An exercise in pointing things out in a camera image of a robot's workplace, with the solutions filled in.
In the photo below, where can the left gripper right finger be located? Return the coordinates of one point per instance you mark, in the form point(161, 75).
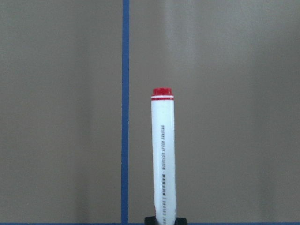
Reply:
point(181, 221)

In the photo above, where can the blue tape line lengthwise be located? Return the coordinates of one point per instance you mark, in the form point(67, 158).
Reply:
point(125, 112)

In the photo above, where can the white marker red cap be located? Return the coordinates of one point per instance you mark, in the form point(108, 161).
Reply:
point(163, 145)

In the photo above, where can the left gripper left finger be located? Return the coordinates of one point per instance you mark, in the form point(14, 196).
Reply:
point(150, 220)

